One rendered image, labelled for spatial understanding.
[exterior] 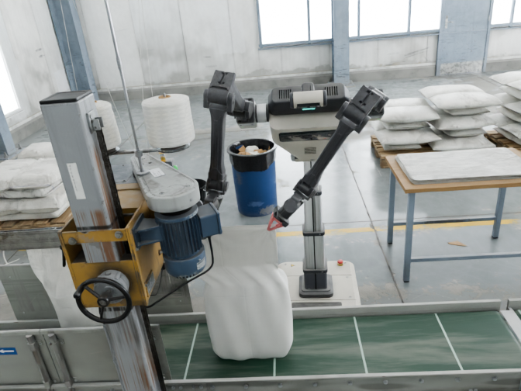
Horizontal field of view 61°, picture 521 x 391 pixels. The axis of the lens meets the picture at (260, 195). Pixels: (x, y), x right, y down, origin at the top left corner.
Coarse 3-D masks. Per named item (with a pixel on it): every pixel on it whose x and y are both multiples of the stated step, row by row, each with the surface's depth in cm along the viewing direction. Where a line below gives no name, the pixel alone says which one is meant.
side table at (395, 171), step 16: (400, 176) 303; (416, 192) 285; (496, 208) 350; (400, 224) 357; (416, 224) 357; (496, 224) 353; (432, 256) 311; (448, 256) 309; (464, 256) 307; (480, 256) 307; (496, 256) 306; (512, 256) 306
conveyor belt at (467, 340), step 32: (320, 320) 235; (352, 320) 233; (384, 320) 231; (416, 320) 228; (448, 320) 226; (480, 320) 225; (192, 352) 222; (288, 352) 216; (320, 352) 215; (352, 352) 213; (384, 352) 211; (416, 352) 209; (448, 352) 208; (480, 352) 206; (512, 352) 204
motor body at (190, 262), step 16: (192, 208) 153; (160, 224) 150; (176, 224) 148; (192, 224) 150; (176, 240) 151; (192, 240) 154; (176, 256) 153; (192, 256) 156; (176, 272) 156; (192, 272) 156
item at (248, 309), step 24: (216, 240) 195; (240, 240) 194; (264, 240) 194; (216, 264) 200; (240, 264) 199; (264, 264) 199; (216, 288) 198; (240, 288) 196; (264, 288) 195; (216, 312) 202; (240, 312) 200; (264, 312) 200; (288, 312) 204; (216, 336) 208; (240, 336) 206; (264, 336) 206; (288, 336) 208; (240, 360) 214
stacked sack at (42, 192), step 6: (60, 180) 440; (54, 186) 429; (0, 192) 418; (6, 192) 417; (12, 192) 416; (18, 192) 415; (24, 192) 414; (30, 192) 413; (36, 192) 412; (42, 192) 413; (48, 192) 417; (12, 198) 420
